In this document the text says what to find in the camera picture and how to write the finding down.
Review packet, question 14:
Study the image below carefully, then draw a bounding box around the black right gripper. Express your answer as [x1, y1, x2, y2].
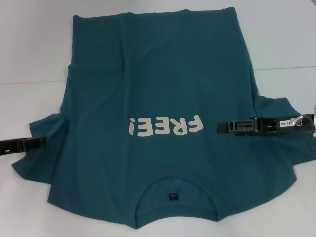
[216, 113, 314, 136]

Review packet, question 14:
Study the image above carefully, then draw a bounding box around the teal blue printed T-shirt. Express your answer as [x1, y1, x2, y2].
[11, 7, 316, 229]

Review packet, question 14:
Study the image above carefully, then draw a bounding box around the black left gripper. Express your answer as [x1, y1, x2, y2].
[0, 144, 48, 162]

